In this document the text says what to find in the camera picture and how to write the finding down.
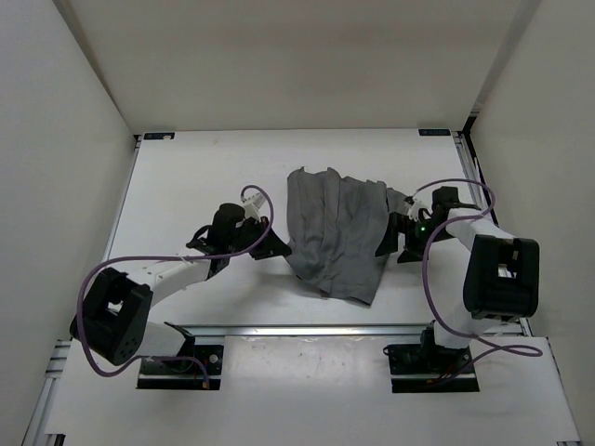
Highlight aluminium front rail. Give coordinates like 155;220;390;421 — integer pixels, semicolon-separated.
180;324;426;337

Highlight right blue label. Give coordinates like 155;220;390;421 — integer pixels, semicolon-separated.
418;128;451;137

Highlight grey pleated skirt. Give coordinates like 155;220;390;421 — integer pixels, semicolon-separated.
286;168;406;306

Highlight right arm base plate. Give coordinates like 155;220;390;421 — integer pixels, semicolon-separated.
383;326;480;394

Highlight left blue label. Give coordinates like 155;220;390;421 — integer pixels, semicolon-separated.
143;132;175;140

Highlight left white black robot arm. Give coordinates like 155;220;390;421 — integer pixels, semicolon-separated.
70;201;292;372

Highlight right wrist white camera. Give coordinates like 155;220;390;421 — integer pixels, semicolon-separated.
404;196;428;221

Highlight right aluminium frame rail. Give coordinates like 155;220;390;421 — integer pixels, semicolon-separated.
453;131;586;445

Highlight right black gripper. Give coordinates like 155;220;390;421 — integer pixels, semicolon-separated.
375;211;454;263

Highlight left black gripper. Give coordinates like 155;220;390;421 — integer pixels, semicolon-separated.
227;216;291;260

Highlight aluminium frame rail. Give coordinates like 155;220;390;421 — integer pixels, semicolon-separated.
453;131;586;445
20;134;143;445

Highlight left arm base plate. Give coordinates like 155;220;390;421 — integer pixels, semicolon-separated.
137;336;224;391

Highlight left aluminium frame rail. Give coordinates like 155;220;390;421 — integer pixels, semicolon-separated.
20;134;143;445

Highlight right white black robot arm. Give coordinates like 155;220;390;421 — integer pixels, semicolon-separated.
376;186;540;372

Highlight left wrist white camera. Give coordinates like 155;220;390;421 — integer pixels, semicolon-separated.
241;192;267;221

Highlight blue label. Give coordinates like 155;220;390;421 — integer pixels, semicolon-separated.
418;128;451;137
143;132;175;140

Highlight wrist white camera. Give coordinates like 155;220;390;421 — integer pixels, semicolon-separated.
404;196;428;221
241;192;267;221

